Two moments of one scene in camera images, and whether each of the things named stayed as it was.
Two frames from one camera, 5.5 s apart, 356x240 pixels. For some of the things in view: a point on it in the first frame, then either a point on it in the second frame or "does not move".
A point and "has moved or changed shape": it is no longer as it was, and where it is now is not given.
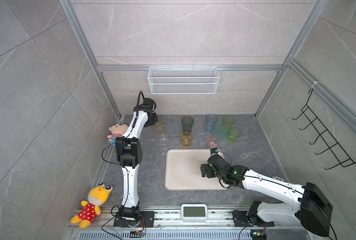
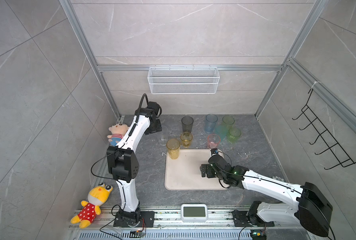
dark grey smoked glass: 187,124 does not move
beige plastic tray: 182,170 does not move
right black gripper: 208,168 does not move
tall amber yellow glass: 160,121 has moved or changed shape
